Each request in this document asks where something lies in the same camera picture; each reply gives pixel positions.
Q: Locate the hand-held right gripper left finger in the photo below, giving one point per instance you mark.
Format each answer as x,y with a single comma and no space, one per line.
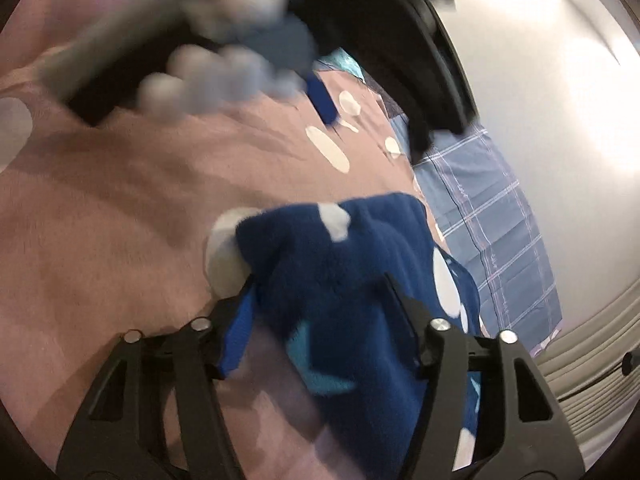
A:
239,332

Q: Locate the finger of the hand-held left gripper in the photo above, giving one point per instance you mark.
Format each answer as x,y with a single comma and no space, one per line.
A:
425,85
322,100

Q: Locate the pink polka dot blanket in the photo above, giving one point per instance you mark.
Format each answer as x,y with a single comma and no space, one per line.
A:
125,210

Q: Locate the blue plaid bed sheet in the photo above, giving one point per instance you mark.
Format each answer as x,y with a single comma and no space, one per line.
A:
490,220

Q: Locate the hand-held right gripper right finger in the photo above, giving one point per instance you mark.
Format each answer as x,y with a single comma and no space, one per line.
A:
410,315

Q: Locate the grey ribbed headboard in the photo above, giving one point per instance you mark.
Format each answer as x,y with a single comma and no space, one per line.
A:
590,360

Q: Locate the blue fleece star-print garment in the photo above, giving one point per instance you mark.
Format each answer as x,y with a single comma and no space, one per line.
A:
350,285

